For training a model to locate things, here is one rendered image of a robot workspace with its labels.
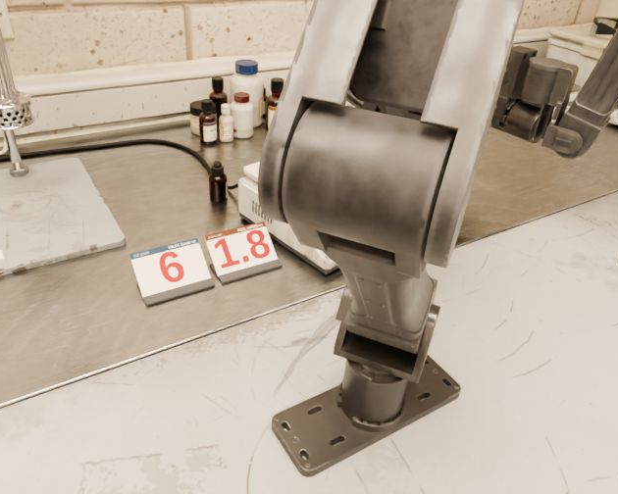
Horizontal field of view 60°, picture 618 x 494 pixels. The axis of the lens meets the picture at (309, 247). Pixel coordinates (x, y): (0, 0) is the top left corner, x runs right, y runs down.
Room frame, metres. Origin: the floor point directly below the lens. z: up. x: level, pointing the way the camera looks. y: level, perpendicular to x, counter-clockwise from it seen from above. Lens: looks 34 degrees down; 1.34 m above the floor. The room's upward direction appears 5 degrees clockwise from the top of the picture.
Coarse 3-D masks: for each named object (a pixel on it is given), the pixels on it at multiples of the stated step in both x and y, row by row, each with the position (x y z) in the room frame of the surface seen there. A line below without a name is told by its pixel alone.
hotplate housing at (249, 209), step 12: (240, 180) 0.71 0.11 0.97; (252, 180) 0.71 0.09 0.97; (240, 192) 0.71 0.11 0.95; (252, 192) 0.69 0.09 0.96; (240, 204) 0.71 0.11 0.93; (252, 204) 0.69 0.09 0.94; (240, 216) 0.71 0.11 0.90; (252, 216) 0.69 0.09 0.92; (264, 216) 0.67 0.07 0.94; (276, 228) 0.65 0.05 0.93; (288, 228) 0.63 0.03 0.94; (276, 240) 0.65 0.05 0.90; (288, 240) 0.63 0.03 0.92; (300, 252) 0.61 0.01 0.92; (312, 252) 0.60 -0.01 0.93; (312, 264) 0.60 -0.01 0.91; (324, 264) 0.58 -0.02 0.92
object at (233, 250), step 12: (264, 228) 0.63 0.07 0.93; (216, 240) 0.60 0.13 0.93; (228, 240) 0.60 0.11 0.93; (240, 240) 0.61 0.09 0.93; (252, 240) 0.61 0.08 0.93; (264, 240) 0.62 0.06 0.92; (216, 252) 0.58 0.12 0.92; (228, 252) 0.59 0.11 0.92; (240, 252) 0.59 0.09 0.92; (252, 252) 0.60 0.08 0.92; (264, 252) 0.61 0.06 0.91; (216, 264) 0.57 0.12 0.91; (228, 264) 0.57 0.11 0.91; (240, 264) 0.58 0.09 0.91
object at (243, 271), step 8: (208, 248) 0.58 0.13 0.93; (272, 256) 0.61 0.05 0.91; (248, 264) 0.59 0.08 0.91; (256, 264) 0.59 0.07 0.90; (264, 264) 0.59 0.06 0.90; (272, 264) 0.59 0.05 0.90; (280, 264) 0.60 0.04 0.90; (216, 272) 0.56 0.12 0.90; (224, 272) 0.56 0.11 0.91; (232, 272) 0.57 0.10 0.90; (240, 272) 0.57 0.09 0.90; (248, 272) 0.57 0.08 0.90; (256, 272) 0.57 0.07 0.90; (224, 280) 0.55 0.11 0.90; (232, 280) 0.55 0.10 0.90
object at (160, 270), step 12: (168, 252) 0.56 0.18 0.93; (180, 252) 0.57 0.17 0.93; (192, 252) 0.57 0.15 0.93; (144, 264) 0.54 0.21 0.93; (156, 264) 0.54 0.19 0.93; (168, 264) 0.55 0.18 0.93; (180, 264) 0.55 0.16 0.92; (192, 264) 0.56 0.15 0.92; (144, 276) 0.52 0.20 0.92; (156, 276) 0.53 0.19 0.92; (168, 276) 0.53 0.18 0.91; (180, 276) 0.54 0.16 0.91; (192, 276) 0.54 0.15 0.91; (144, 288) 0.51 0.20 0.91
